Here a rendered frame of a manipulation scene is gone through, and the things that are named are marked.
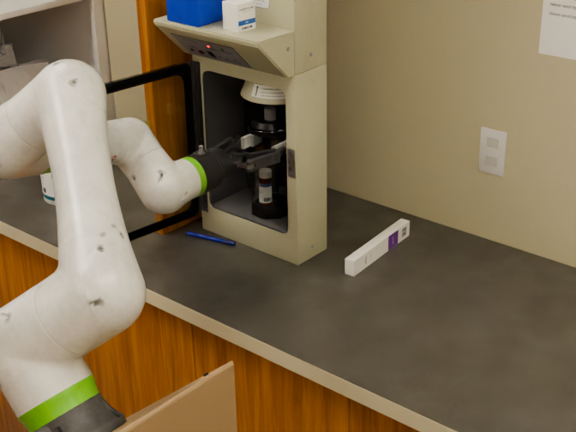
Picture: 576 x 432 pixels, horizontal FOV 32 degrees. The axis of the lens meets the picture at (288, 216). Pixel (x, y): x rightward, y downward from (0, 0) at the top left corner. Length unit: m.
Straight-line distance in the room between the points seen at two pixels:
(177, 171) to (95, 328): 0.73
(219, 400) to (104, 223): 0.32
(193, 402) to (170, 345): 0.94
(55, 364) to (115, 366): 1.08
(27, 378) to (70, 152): 0.36
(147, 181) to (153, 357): 0.53
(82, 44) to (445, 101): 1.40
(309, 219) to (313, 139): 0.20
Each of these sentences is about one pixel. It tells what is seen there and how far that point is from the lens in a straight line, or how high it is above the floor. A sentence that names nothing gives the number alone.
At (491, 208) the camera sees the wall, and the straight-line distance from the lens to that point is 2.54.
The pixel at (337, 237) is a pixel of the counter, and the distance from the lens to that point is 2.51.
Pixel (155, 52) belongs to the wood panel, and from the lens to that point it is 2.40.
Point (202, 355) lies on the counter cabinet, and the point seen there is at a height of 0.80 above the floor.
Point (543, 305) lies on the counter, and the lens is 2.28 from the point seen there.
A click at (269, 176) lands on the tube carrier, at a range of 2.39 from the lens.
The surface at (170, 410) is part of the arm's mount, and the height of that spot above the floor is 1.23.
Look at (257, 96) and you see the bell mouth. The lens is 2.32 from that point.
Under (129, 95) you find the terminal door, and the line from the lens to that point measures 2.31.
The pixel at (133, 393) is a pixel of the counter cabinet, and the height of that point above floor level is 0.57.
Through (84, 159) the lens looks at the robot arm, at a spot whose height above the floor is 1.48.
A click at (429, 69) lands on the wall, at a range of 2.52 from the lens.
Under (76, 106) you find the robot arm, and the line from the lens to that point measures 1.69.
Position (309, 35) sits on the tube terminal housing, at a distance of 2.21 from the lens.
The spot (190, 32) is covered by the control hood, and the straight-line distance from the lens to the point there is 2.23.
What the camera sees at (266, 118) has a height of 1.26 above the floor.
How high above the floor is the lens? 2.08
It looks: 26 degrees down
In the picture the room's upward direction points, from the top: 1 degrees counter-clockwise
